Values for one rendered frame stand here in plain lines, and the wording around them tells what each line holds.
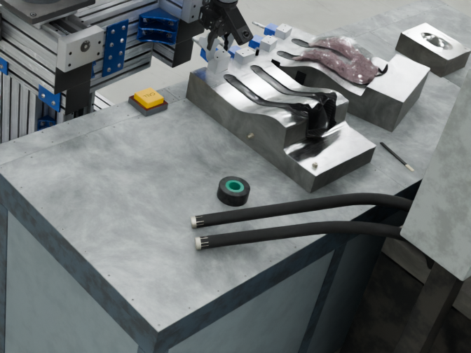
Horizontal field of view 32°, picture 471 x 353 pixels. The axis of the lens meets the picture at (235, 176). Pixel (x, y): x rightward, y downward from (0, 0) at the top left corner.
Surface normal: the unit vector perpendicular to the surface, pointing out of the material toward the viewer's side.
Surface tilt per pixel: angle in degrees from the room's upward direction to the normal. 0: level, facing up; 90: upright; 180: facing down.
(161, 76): 0
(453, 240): 90
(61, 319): 90
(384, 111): 90
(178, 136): 0
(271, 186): 0
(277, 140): 90
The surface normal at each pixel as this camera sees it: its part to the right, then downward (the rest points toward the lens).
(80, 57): 0.76, 0.51
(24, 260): -0.71, 0.33
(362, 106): -0.47, 0.47
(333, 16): 0.18, -0.77
